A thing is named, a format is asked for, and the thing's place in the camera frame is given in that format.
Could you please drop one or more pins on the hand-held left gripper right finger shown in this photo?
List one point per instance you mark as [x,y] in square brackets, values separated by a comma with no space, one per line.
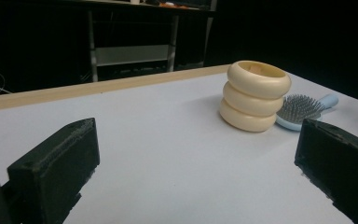
[338,161]

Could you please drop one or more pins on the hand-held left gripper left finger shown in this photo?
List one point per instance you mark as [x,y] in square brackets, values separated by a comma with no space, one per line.
[52,168]

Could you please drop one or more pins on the light blue hairbrush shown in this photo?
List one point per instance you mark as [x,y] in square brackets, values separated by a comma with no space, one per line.
[298,109]

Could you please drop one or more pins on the cream ribbed holder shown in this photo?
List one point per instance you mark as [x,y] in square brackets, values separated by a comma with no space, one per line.
[251,105]

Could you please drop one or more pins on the orange object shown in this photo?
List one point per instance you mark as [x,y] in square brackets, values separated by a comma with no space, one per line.
[167,4]

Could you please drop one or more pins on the white metal desk frame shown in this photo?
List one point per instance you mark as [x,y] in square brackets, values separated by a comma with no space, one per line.
[130,55]

